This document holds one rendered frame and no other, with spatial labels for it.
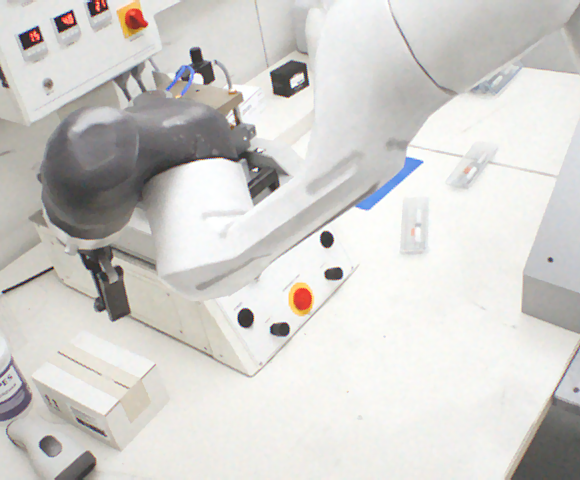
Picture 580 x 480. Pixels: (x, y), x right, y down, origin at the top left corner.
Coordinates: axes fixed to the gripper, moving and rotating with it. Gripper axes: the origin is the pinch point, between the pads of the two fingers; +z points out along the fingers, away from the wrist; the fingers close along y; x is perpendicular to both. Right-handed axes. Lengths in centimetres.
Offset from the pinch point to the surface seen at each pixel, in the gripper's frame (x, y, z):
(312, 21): 94, -48, 70
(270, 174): 37.1, -3.3, 18.4
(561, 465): 91, 87, 68
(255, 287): 26.7, 12.5, 23.4
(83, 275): 5, -7, 50
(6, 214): -1, -31, 71
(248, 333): 21.8, 18.8, 24.0
